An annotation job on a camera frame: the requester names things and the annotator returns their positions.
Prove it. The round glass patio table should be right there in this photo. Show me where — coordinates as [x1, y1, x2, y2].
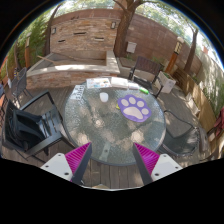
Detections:
[64, 83, 166, 166]

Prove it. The large tree trunk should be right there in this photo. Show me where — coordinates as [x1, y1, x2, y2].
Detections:
[113, 0, 145, 57]

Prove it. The white patterned card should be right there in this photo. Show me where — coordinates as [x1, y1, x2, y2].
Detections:
[70, 85, 85, 100]

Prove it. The green marker pen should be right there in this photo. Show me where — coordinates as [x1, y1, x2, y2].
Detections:
[139, 88, 149, 94]

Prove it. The dark chair behind table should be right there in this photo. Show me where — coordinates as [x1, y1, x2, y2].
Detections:
[128, 56, 163, 98]

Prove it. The white plastic cup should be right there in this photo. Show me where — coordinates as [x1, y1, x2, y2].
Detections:
[100, 92, 109, 102]

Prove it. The stone fountain basin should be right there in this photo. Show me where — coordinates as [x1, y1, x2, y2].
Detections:
[27, 51, 120, 89]

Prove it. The white book on table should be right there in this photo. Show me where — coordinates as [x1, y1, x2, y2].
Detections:
[111, 77, 128, 89]

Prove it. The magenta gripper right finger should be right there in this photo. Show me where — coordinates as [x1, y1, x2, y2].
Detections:
[133, 143, 160, 185]

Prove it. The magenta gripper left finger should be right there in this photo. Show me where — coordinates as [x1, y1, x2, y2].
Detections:
[65, 142, 92, 185]

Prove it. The white planter box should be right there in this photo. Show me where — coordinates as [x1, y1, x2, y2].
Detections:
[155, 71, 176, 94]

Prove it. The purple paw print mousepad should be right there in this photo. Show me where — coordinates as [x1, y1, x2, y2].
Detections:
[117, 94, 152, 122]

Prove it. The open magazine on table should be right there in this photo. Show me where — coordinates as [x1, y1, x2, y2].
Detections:
[86, 78, 111, 89]

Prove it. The black metal chair far left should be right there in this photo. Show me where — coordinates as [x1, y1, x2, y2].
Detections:
[11, 67, 29, 100]

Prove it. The black chair on left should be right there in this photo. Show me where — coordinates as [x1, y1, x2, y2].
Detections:
[2, 90, 73, 157]

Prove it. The wooden lamp post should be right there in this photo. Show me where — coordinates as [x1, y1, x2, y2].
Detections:
[165, 36, 184, 73]

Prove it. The black mesh chair on right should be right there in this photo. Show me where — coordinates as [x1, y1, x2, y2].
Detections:
[158, 110, 200, 157]

